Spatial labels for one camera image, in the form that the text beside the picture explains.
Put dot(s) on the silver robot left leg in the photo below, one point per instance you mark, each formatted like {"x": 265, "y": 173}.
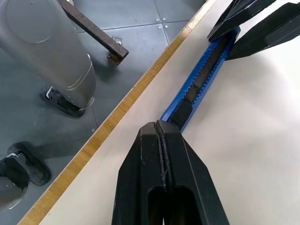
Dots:
{"x": 42, "y": 47}

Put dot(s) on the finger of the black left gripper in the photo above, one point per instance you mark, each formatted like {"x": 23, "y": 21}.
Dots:
{"x": 264, "y": 30}
{"x": 225, "y": 21}

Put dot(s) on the black robot foot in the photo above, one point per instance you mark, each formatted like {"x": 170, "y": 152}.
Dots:
{"x": 63, "y": 105}
{"x": 30, "y": 164}

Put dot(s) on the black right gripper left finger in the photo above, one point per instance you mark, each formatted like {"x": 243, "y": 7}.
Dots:
{"x": 136, "y": 164}

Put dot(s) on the black robot left foot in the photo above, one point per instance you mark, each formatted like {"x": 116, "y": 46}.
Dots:
{"x": 63, "y": 105}

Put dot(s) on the rusty metal frame bar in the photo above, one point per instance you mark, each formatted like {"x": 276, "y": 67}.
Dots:
{"x": 93, "y": 25}

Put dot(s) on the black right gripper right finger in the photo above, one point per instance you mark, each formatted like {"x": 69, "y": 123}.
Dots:
{"x": 187, "y": 168}

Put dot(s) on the black robot right foot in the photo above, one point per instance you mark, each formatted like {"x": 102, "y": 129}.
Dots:
{"x": 30, "y": 164}

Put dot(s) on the blue utility cutter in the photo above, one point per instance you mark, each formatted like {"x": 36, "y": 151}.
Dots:
{"x": 206, "y": 72}

